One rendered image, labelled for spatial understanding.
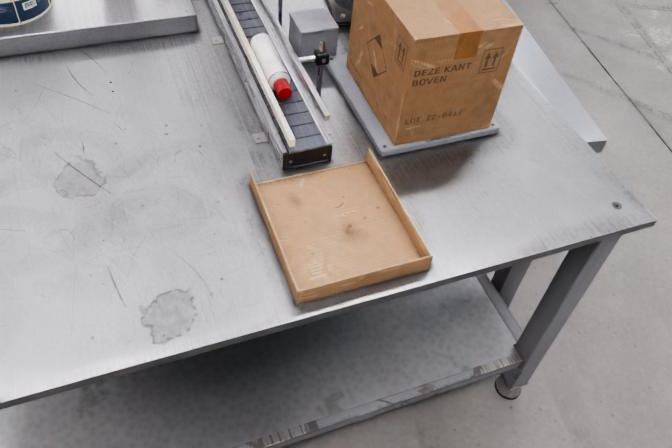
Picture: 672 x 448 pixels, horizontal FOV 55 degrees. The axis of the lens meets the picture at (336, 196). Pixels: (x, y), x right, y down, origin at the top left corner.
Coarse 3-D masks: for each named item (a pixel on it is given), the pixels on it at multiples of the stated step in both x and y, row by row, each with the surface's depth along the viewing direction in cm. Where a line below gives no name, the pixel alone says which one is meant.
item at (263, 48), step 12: (264, 36) 149; (252, 48) 149; (264, 48) 146; (264, 60) 144; (276, 60) 143; (264, 72) 143; (276, 72) 140; (276, 84) 139; (288, 84) 139; (288, 96) 140
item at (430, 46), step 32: (384, 0) 128; (416, 0) 129; (448, 0) 130; (480, 0) 131; (352, 32) 148; (384, 32) 131; (416, 32) 121; (448, 32) 122; (480, 32) 123; (512, 32) 126; (352, 64) 152; (384, 64) 134; (416, 64) 124; (448, 64) 126; (480, 64) 130; (384, 96) 138; (416, 96) 130; (448, 96) 133; (480, 96) 137; (384, 128) 141; (416, 128) 137; (448, 128) 140; (480, 128) 144
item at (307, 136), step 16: (240, 0) 168; (240, 16) 163; (256, 16) 164; (256, 32) 159; (240, 48) 154; (256, 80) 146; (272, 112) 138; (288, 112) 139; (304, 112) 139; (304, 128) 136; (304, 144) 132; (320, 144) 133
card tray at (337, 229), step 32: (256, 192) 125; (288, 192) 129; (320, 192) 130; (352, 192) 130; (384, 192) 131; (288, 224) 123; (320, 224) 124; (352, 224) 124; (384, 224) 125; (288, 256) 118; (320, 256) 118; (352, 256) 119; (384, 256) 120; (416, 256) 120; (320, 288) 110; (352, 288) 114
